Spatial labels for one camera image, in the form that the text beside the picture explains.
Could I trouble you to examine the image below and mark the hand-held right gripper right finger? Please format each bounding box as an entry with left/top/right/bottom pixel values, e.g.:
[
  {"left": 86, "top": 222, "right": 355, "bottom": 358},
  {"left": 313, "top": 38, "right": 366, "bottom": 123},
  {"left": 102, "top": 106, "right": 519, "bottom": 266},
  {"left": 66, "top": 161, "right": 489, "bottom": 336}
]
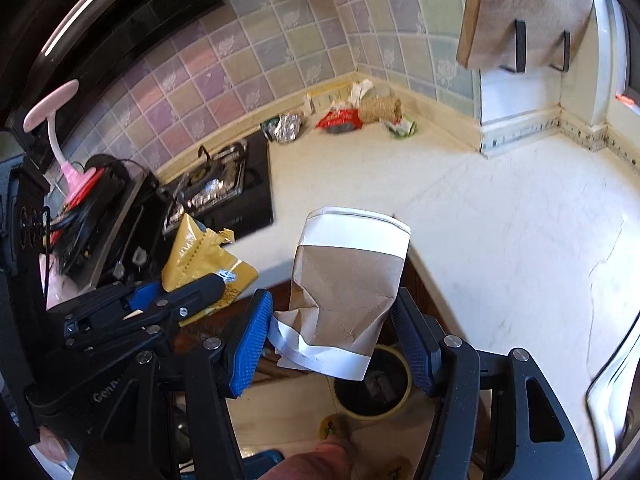
[{"left": 392, "top": 287, "right": 596, "bottom": 480}]

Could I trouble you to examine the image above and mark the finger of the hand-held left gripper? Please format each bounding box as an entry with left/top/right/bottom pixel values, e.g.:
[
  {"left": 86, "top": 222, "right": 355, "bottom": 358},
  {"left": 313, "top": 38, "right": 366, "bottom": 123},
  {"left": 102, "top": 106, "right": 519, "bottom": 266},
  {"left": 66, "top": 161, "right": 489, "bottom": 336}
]
[
  {"left": 120, "top": 280, "right": 166, "bottom": 312},
  {"left": 134, "top": 271, "right": 239, "bottom": 337}
]

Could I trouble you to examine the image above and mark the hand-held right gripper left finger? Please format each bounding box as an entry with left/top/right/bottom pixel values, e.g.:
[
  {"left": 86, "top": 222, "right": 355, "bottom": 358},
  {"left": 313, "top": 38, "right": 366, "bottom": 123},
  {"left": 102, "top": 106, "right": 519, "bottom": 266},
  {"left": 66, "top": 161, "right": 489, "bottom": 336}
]
[{"left": 75, "top": 289, "right": 275, "bottom": 480}]

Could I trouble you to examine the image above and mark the yellow snack packet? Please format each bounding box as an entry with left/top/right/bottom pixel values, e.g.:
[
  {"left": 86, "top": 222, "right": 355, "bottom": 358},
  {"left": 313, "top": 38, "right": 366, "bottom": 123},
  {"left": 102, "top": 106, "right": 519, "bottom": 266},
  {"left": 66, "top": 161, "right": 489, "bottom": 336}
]
[{"left": 161, "top": 212, "right": 260, "bottom": 328}]

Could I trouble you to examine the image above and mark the dark trash bin cream rim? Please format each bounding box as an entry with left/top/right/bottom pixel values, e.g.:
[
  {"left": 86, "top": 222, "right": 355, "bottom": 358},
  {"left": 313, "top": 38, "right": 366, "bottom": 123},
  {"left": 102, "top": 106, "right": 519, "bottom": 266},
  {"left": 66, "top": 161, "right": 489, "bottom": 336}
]
[{"left": 327, "top": 342, "right": 413, "bottom": 417}]

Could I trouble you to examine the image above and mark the crushed brown paper cup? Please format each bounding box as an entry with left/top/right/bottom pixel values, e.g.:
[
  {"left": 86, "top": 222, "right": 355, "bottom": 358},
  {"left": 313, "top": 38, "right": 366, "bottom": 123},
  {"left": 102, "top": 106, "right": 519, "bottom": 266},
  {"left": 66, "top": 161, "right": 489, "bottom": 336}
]
[{"left": 267, "top": 206, "right": 412, "bottom": 381}]

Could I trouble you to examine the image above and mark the silver foil wrapper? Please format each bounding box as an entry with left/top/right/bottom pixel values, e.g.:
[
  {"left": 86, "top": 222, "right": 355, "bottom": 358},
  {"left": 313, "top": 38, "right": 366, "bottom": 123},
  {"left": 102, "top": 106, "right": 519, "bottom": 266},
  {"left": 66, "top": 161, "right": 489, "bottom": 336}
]
[{"left": 261, "top": 112, "right": 304, "bottom": 145}]

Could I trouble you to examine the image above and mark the red snack packet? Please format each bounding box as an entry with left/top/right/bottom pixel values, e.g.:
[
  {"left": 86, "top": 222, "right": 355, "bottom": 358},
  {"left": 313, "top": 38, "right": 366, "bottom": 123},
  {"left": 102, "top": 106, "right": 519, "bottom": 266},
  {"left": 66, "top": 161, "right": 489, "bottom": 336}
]
[{"left": 316, "top": 108, "right": 363, "bottom": 135}]

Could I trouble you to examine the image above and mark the white tissue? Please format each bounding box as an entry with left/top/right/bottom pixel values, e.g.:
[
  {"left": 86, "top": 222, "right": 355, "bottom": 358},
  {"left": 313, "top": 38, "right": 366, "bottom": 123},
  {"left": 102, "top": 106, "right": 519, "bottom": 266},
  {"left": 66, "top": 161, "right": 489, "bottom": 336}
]
[{"left": 347, "top": 80, "right": 375, "bottom": 108}]

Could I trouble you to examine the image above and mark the person's left forearm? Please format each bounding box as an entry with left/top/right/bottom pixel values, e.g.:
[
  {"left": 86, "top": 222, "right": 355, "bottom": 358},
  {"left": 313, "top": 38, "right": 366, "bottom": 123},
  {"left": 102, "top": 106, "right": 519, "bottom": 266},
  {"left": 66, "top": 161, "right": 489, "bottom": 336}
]
[{"left": 30, "top": 425, "right": 76, "bottom": 466}]

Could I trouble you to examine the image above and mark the black gas stove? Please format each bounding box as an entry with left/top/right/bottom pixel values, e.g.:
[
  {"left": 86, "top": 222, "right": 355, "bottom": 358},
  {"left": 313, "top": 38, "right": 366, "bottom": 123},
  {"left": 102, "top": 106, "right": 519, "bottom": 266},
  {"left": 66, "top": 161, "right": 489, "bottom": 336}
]
[{"left": 60, "top": 132, "right": 276, "bottom": 293}]

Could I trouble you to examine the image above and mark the yellow embroidered slipper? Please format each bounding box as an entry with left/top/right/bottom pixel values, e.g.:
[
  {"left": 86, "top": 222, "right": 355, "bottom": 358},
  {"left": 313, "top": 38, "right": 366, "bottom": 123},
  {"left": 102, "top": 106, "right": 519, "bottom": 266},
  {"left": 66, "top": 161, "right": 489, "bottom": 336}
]
[
  {"left": 385, "top": 455, "right": 412, "bottom": 480},
  {"left": 317, "top": 412, "right": 358, "bottom": 453}
]

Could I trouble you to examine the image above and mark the person's left leg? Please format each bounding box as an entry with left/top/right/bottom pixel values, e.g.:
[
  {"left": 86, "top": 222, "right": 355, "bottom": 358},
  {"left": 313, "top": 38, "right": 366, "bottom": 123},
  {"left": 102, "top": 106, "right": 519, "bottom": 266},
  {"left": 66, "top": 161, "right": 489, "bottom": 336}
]
[{"left": 270, "top": 440, "right": 356, "bottom": 480}]

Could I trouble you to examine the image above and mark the stainless steel sink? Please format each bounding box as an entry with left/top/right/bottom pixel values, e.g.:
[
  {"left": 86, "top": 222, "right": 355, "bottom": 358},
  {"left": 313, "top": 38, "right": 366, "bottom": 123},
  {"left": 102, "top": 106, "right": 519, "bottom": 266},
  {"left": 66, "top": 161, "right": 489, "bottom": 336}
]
[{"left": 585, "top": 310, "right": 640, "bottom": 480}]

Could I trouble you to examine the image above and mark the pink desk lamp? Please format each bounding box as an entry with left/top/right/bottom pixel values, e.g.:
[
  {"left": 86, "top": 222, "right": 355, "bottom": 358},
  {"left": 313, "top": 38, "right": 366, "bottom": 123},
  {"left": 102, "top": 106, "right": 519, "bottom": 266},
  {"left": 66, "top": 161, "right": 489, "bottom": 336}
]
[{"left": 24, "top": 80, "right": 103, "bottom": 211}]

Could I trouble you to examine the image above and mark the green snack packet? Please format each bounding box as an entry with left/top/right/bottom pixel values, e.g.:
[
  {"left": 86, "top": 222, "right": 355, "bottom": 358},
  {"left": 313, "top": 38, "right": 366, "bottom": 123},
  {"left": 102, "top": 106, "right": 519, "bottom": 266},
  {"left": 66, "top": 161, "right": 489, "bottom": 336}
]
[{"left": 380, "top": 114, "right": 418, "bottom": 138}]

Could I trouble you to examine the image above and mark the black range hood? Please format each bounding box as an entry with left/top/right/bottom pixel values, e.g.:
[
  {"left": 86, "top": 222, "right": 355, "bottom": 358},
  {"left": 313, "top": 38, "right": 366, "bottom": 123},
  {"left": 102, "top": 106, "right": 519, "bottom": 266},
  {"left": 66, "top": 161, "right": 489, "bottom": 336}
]
[{"left": 0, "top": 0, "right": 226, "bottom": 126}]

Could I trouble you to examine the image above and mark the black cable bundle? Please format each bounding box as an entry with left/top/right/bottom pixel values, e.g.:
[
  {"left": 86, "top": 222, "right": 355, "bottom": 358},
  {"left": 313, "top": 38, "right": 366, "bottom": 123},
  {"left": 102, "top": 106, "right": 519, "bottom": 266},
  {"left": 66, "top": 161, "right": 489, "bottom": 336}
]
[{"left": 50, "top": 156, "right": 146, "bottom": 261}]

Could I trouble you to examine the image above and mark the black cabinet handle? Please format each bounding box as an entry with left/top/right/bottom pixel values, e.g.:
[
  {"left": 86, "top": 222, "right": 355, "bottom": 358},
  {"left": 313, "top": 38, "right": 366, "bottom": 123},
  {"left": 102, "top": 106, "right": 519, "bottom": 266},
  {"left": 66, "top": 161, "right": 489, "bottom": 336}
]
[
  {"left": 549, "top": 30, "right": 572, "bottom": 72},
  {"left": 500, "top": 20, "right": 528, "bottom": 73}
]

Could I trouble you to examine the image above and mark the white window frame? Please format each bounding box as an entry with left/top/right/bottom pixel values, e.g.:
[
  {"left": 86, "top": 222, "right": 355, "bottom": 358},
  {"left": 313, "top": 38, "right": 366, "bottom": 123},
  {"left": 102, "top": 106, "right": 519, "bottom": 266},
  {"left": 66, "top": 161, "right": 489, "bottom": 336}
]
[{"left": 592, "top": 0, "right": 640, "bottom": 131}]

